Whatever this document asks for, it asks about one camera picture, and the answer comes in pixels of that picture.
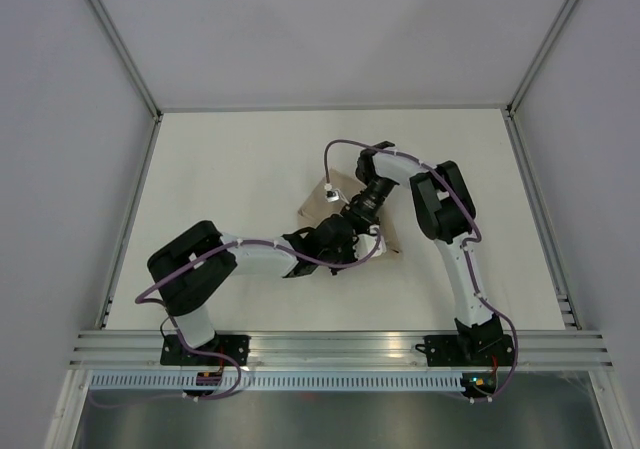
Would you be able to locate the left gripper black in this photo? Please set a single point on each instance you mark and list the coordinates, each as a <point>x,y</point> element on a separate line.
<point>350,243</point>

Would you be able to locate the beige cloth napkin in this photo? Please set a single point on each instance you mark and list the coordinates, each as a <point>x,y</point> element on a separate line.
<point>315,209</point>

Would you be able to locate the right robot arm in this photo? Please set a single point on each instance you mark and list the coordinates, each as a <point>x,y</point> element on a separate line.
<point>445,214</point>

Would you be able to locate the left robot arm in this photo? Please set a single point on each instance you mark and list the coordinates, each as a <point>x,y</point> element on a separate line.
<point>188,271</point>

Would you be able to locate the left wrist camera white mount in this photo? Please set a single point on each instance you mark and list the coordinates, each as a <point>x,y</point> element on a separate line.
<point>370,244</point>

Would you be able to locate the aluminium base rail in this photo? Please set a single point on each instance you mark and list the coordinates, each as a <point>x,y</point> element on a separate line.
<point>555,350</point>

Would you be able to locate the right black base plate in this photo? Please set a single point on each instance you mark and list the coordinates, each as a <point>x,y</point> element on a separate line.
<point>450,351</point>

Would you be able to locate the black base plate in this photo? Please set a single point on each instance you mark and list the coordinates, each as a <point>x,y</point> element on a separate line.
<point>218,351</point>
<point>450,351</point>

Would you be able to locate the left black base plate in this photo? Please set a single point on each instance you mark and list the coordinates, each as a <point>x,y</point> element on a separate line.
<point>218,351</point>

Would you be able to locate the left aluminium side rail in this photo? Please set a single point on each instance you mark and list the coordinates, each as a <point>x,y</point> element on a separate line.
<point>115,265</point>

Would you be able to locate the aluminium side rail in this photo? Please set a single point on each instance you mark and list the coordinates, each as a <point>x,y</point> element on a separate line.
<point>542,222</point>
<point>115,265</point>

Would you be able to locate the right aluminium side rail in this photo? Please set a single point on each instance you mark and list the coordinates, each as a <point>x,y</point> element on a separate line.
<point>542,222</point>

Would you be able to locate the back aluminium frame bar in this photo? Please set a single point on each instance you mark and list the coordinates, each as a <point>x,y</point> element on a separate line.
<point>334,107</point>

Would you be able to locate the white slotted cable duct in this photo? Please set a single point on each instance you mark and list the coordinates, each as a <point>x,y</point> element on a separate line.
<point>279,381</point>

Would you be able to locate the left aluminium frame post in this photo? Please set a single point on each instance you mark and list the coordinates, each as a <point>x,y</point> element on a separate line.
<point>106,24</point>

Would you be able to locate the aluminium frame post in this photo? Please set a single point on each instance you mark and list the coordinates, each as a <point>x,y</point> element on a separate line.
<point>550,40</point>
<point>106,24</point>

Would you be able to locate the right aluminium frame post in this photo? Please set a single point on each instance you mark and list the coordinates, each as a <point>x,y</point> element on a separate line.
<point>550,40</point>

